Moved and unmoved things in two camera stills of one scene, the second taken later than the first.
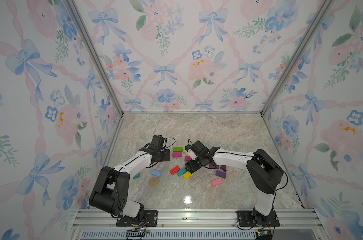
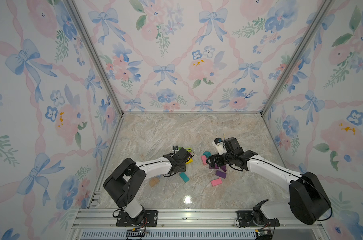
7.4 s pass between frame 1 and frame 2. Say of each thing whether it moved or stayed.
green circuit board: stayed
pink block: stayed
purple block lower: stayed
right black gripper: moved
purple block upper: stayed
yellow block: moved
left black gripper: moved
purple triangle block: stayed
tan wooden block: stayed
